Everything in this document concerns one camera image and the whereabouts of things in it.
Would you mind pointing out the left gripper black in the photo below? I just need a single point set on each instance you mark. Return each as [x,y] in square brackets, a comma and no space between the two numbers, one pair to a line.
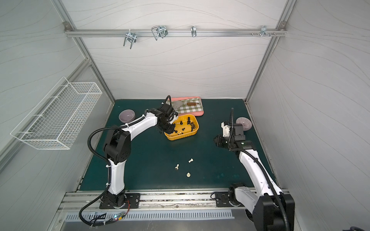
[168,126]

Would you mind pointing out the yellow plastic storage box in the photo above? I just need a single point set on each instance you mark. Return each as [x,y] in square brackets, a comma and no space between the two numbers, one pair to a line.
[185,126]

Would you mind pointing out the green checkered cloth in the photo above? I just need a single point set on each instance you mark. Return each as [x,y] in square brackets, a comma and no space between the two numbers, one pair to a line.
[190,109]

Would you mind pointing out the aluminium crossbar rail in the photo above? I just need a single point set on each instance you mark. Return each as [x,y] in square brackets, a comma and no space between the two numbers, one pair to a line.
[172,33]

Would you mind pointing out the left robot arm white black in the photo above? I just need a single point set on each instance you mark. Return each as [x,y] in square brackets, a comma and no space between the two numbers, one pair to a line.
[117,149]

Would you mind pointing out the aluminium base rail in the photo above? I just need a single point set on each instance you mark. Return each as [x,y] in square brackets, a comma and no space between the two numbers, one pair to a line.
[178,199]

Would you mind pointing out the pink tray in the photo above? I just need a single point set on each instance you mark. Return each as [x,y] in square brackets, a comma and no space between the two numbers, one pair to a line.
[183,98]

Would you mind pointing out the spatula with wooden handle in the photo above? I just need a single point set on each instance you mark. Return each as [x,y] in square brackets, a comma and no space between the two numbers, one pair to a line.
[178,104]

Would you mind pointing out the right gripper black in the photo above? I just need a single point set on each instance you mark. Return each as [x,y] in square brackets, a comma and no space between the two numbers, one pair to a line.
[220,141]

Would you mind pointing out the purple bowl left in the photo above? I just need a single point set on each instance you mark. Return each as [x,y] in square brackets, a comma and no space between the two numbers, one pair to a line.
[127,116]

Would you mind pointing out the metal hook clamp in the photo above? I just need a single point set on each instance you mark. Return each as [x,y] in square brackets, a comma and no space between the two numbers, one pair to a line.
[193,31]

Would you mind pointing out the metal u-bolt clamp middle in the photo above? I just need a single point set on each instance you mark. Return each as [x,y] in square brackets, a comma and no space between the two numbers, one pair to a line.
[159,32]

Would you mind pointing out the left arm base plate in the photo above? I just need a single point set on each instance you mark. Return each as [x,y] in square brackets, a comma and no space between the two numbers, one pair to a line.
[120,201]

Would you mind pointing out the metal bracket right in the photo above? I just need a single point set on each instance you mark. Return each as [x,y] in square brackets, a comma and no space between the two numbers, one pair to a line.
[263,33]

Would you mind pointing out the pink patterned bowl right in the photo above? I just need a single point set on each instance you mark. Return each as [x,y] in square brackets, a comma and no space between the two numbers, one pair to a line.
[245,122]

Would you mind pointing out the metal u-bolt clamp left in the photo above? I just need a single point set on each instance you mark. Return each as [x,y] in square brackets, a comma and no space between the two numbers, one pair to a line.
[130,38]

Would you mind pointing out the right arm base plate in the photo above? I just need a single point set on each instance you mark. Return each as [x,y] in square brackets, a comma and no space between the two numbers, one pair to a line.
[222,200]

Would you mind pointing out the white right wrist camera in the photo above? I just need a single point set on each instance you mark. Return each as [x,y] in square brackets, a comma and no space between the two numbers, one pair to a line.
[226,129]

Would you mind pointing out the metal u-bolt clamp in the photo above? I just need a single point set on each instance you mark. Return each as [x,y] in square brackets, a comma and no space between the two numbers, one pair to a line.
[130,38]
[159,32]

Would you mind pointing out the white wire basket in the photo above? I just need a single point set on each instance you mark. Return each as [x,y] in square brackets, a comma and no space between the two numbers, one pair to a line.
[55,122]

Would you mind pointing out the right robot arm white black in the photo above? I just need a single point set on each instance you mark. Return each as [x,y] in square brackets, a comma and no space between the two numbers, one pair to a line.
[267,206]

